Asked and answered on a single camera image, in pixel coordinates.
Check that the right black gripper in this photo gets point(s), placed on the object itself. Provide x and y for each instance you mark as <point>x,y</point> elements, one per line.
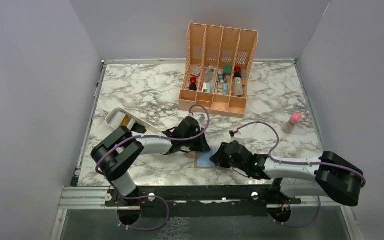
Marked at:
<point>219,157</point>

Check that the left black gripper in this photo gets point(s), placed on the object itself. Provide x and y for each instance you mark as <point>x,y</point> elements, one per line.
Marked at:
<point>202,145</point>

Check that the brown leather card holder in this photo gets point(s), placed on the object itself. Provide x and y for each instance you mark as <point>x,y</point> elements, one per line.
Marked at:
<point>202,161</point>

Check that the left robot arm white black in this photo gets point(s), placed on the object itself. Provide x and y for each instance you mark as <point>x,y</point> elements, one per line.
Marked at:
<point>119,150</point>

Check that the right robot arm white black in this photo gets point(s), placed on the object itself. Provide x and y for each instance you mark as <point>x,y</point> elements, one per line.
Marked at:
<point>326,176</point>

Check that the stack of cards in tray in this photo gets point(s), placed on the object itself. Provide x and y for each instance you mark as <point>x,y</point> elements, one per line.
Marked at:
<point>121,119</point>

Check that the white plastic tray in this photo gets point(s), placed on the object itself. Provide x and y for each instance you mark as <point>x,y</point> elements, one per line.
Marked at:
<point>150,128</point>

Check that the red black stamp left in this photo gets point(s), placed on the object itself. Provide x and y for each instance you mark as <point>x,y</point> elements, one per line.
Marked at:
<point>193,84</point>

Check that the red black stamp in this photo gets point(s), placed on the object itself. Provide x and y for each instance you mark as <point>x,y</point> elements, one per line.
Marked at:
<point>237,72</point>
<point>193,84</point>

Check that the green cap bottle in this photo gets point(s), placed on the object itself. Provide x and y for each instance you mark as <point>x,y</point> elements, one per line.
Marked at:
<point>227,70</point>

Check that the red black stamp right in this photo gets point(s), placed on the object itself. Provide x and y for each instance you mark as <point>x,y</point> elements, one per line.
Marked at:
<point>237,72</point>

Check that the pink cap small bottle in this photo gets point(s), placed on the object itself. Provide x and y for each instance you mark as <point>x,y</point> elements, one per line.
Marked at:
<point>291,124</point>

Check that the peach desk organizer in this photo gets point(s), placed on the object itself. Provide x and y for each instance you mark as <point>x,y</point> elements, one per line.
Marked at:
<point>209,48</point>

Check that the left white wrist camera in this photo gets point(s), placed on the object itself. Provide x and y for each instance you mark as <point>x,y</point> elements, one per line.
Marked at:
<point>201,118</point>

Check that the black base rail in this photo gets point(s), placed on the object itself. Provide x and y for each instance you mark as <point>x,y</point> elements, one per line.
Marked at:
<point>200,201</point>

